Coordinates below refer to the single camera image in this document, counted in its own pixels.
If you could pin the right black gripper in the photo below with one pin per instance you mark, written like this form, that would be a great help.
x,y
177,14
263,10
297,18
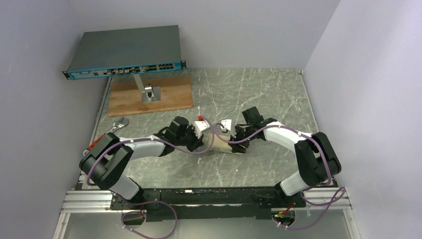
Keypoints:
x,y
237,143

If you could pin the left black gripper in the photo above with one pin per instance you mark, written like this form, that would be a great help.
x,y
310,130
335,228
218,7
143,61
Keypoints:
x,y
194,142

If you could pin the beige umbrella pouch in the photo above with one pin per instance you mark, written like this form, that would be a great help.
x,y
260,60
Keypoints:
x,y
216,144

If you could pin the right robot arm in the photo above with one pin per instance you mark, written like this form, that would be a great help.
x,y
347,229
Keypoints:
x,y
316,159

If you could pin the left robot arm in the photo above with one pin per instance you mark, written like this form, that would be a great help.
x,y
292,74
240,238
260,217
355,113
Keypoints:
x,y
105,163

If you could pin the wooden board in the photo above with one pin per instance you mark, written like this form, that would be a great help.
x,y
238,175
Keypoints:
x,y
170,94

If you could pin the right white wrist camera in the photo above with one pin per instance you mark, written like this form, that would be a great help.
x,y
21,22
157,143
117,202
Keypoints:
x,y
227,126

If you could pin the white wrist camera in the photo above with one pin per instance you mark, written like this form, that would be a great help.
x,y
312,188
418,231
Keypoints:
x,y
200,126
227,126

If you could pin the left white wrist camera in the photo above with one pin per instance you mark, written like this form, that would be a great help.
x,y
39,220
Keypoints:
x,y
200,126

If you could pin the metal stand bracket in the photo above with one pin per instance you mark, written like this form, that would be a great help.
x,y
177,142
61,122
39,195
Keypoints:
x,y
148,92

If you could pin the red handled adjustable wrench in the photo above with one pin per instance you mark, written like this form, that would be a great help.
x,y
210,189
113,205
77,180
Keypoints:
x,y
117,125

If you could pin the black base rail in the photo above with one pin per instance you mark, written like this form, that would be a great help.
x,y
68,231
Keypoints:
x,y
215,203

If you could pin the grey network switch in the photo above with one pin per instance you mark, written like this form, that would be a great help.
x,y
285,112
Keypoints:
x,y
126,52

